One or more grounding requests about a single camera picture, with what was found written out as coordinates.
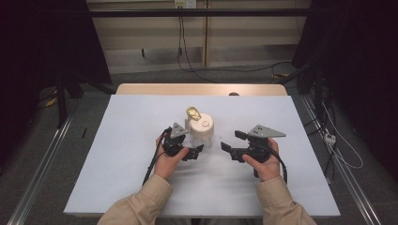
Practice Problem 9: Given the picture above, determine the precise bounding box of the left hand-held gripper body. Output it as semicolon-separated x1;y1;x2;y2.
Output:
161;122;197;162

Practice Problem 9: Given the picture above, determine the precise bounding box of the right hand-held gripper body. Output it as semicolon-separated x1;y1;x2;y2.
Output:
229;124;287;180

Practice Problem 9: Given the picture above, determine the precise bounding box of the person's left hand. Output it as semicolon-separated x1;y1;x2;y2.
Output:
155;134;191;183

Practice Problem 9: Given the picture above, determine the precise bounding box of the person's right hand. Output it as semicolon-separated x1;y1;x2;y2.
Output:
241;137;282;183

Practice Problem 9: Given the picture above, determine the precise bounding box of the white table mat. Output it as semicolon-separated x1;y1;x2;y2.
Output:
63;94;342;219

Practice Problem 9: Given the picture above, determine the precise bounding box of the wooden table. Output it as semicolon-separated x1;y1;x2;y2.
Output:
115;82;289;97

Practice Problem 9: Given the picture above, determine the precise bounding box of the white power strip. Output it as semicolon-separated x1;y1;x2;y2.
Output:
324;132;337;146

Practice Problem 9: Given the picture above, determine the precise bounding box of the black metal stand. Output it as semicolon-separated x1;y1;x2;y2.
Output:
275;60;328;121
55;69;117;129

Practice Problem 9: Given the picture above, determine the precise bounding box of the black curtain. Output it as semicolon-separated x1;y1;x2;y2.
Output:
0;0;113;170
291;0;398;181

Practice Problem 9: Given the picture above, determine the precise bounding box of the black horizontal bar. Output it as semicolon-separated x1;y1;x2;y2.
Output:
88;7;314;19

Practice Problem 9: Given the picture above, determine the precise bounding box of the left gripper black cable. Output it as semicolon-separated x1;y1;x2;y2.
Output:
142;127;174;188

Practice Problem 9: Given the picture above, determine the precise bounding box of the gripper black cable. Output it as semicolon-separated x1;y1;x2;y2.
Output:
142;127;174;188
265;145;288;185

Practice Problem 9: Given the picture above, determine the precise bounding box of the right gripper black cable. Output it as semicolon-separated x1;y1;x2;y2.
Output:
265;145;288;185

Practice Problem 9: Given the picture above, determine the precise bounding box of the white cable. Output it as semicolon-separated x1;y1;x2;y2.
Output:
321;102;365;171

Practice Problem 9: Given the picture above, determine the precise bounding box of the aluminium floor rail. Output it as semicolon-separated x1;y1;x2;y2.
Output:
299;94;382;225
7;114;75;225

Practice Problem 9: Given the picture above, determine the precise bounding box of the black hanging cable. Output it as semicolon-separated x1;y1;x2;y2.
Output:
176;7;220;84

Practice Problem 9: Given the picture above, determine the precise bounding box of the white wall outlet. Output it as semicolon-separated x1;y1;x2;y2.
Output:
174;0;198;9

